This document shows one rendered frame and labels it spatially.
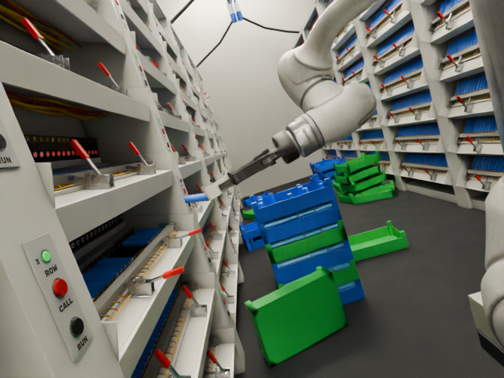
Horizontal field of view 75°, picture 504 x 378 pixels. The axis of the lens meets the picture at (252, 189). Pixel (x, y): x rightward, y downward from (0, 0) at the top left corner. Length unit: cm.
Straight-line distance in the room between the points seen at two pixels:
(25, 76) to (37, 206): 18
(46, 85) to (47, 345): 33
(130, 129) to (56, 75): 48
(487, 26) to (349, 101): 40
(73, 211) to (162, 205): 58
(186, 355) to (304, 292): 48
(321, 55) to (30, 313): 72
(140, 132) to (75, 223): 59
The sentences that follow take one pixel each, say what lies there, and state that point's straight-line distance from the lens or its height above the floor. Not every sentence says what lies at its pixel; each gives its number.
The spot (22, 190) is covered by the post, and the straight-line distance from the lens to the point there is 39.
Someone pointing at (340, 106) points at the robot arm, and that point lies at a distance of 76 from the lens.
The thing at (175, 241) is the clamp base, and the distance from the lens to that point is 84.
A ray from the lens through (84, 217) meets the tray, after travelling 48.
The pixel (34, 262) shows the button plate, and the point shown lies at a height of 64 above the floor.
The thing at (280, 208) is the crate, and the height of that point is 43.
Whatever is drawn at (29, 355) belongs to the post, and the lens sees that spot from 36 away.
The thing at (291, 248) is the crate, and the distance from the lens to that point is 123.
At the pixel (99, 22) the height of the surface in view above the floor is 105.
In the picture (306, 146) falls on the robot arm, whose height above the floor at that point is 64.
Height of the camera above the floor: 68
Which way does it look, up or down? 8 degrees down
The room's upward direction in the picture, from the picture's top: 18 degrees counter-clockwise
